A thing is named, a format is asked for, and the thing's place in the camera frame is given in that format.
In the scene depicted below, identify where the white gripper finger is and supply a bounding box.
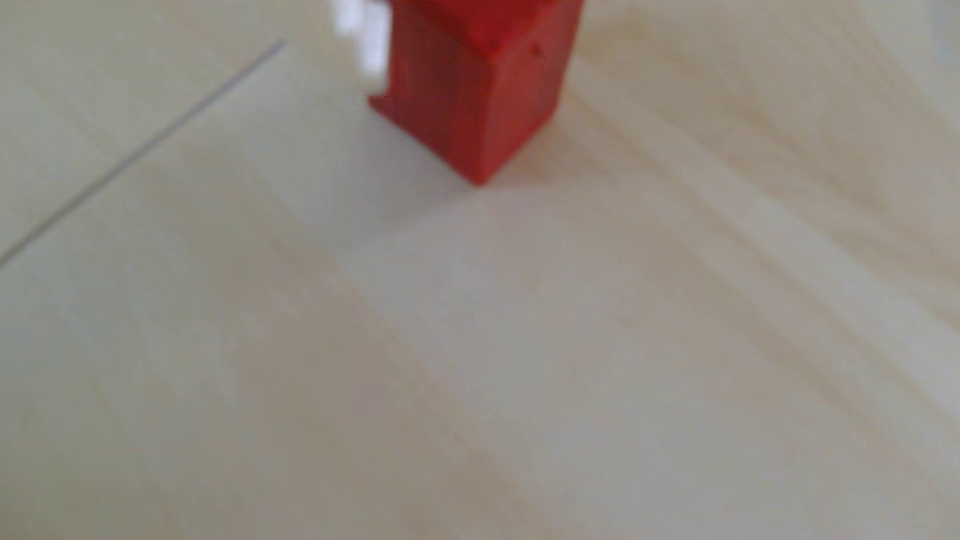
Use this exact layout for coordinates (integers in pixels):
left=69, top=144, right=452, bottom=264
left=330, top=0, right=391, bottom=99

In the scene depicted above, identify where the red block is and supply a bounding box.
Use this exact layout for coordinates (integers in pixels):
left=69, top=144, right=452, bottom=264
left=367, top=0, right=586, bottom=187

